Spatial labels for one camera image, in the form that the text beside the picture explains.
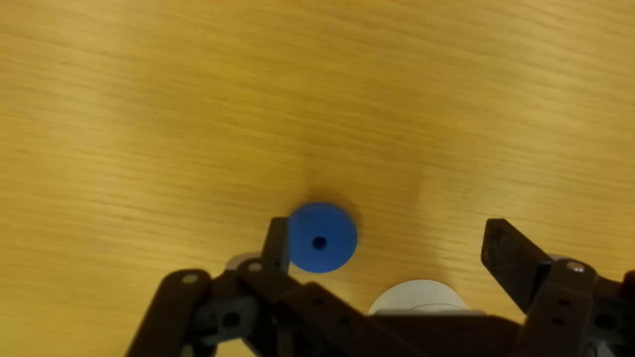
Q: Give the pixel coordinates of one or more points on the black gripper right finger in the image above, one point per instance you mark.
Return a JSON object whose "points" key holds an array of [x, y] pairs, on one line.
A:
{"points": [[570, 309]]}

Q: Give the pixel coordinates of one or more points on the white paper cup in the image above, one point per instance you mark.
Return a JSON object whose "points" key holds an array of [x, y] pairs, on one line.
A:
{"points": [[419, 297]]}

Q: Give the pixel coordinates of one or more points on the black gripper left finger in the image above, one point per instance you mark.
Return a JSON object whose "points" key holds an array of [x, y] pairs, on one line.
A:
{"points": [[193, 315]]}

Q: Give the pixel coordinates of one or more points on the blue disc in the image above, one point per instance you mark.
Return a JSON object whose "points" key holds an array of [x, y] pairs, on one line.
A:
{"points": [[322, 237]]}

